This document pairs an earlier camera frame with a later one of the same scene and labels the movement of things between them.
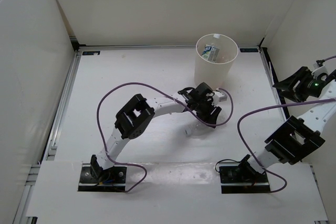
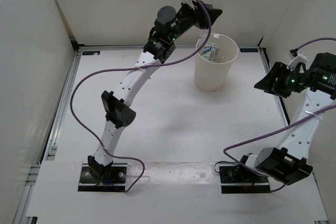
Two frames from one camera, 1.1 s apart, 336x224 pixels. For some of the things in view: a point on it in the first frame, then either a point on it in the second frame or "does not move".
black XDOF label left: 91,52 does not move
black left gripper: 212,118 to 199,14
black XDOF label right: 249,50 does not move
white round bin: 214,55 does not move
